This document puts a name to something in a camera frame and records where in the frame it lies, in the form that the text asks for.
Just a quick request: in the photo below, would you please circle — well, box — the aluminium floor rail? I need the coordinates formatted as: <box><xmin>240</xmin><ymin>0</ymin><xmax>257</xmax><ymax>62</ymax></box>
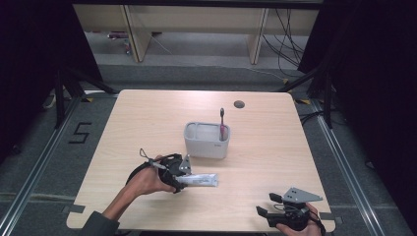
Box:
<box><xmin>309</xmin><ymin>97</ymin><xmax>387</xmax><ymax>236</ymax></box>
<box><xmin>0</xmin><ymin>95</ymin><xmax>83</xmax><ymax>236</ymax></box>

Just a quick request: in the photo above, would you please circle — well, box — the person's right hand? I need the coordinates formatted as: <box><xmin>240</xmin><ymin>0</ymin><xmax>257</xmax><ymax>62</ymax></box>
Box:
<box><xmin>274</xmin><ymin>202</ymin><xmax>324</xmax><ymax>236</ymax></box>

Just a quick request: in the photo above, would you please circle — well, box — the black floor cable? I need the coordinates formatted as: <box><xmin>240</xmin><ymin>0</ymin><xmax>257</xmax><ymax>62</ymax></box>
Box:
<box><xmin>298</xmin><ymin>109</ymin><xmax>327</xmax><ymax>126</ymax></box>

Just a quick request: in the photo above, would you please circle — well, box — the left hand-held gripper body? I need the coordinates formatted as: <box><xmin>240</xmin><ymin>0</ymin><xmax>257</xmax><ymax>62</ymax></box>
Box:
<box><xmin>157</xmin><ymin>152</ymin><xmax>194</xmax><ymax>195</ymax></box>

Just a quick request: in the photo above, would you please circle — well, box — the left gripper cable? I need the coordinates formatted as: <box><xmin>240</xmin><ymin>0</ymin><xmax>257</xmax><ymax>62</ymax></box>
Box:
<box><xmin>125</xmin><ymin>147</ymin><xmax>182</xmax><ymax>185</ymax></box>

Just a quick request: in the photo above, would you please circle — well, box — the white toothbrush holder box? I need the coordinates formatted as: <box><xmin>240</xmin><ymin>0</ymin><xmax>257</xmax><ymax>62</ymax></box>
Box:
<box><xmin>183</xmin><ymin>121</ymin><xmax>232</xmax><ymax>160</ymax></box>

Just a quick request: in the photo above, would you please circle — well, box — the black metal stand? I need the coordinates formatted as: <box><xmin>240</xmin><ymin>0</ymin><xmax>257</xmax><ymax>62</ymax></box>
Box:
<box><xmin>275</xmin><ymin>60</ymin><xmax>334</xmax><ymax>130</ymax></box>
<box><xmin>53</xmin><ymin>64</ymin><xmax>120</xmax><ymax>130</ymax></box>

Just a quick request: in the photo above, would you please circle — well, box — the pink toothbrush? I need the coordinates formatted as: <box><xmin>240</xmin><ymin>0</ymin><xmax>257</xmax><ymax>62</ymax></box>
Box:
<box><xmin>218</xmin><ymin>107</ymin><xmax>228</xmax><ymax>143</ymax></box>

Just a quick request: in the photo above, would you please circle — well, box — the white toothpaste tube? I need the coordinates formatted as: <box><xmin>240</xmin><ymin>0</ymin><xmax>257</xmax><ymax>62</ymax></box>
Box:
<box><xmin>176</xmin><ymin>172</ymin><xmax>219</xmax><ymax>189</ymax></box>

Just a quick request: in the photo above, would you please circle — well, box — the bundle of black cables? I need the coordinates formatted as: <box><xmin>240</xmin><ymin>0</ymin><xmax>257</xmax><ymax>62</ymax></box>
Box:
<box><xmin>261</xmin><ymin>8</ymin><xmax>310</xmax><ymax>79</ymax></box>

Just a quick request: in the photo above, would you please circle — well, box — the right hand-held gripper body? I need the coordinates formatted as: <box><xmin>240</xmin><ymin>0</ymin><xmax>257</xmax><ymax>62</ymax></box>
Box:
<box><xmin>267</xmin><ymin>186</ymin><xmax>325</xmax><ymax>232</ymax></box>

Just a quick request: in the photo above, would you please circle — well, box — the person's left hand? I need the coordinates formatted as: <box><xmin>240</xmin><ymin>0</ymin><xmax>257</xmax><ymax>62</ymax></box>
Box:
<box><xmin>125</xmin><ymin>154</ymin><xmax>177</xmax><ymax>199</ymax></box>

